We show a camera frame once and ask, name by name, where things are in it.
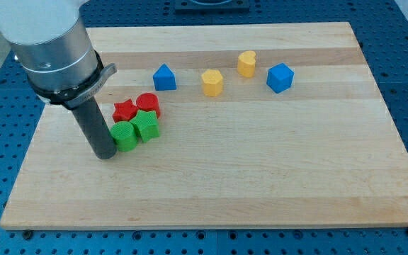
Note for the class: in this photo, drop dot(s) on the yellow hexagon block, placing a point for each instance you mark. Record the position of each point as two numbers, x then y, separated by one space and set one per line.
212 82

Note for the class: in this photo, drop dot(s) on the light wooden board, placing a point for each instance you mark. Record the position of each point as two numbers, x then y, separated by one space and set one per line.
324 153

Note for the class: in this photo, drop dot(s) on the yellow heart block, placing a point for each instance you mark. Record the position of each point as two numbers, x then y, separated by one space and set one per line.
246 64

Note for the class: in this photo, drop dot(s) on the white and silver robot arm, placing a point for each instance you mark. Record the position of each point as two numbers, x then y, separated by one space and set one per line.
51 43

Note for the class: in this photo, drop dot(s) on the green star block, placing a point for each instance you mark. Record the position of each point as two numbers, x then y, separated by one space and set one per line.
146 125

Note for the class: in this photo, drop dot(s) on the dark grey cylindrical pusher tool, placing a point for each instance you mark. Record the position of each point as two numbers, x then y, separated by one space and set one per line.
93 125

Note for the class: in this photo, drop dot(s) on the green cylinder block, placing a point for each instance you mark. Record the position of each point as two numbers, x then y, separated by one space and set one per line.
124 136

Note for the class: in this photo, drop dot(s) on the red cylinder block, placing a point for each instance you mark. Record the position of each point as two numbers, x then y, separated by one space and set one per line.
148 102

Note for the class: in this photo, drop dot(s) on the blue triangular prism block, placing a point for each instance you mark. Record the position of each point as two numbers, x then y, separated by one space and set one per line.
164 79

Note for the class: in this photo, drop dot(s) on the red star block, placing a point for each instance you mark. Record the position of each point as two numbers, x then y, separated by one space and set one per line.
124 111

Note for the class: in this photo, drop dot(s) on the blue cube block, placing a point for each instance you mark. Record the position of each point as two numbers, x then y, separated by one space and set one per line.
280 78

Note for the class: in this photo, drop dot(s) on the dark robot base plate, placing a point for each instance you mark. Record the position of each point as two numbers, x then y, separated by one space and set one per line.
194 6

